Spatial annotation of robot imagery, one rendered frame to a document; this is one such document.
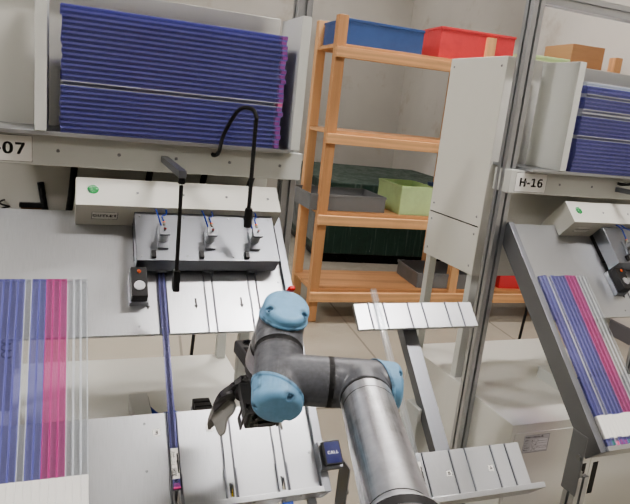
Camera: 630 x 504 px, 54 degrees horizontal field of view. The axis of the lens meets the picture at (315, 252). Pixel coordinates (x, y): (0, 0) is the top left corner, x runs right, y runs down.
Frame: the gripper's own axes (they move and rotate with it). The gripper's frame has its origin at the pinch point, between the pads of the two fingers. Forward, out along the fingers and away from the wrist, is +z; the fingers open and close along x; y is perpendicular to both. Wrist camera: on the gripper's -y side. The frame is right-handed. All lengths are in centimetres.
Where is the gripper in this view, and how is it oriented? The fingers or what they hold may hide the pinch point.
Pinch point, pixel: (242, 420)
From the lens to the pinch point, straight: 124.2
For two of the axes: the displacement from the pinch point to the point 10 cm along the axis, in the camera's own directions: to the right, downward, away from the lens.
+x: 9.3, 0.1, 3.7
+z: -2.6, 7.3, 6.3
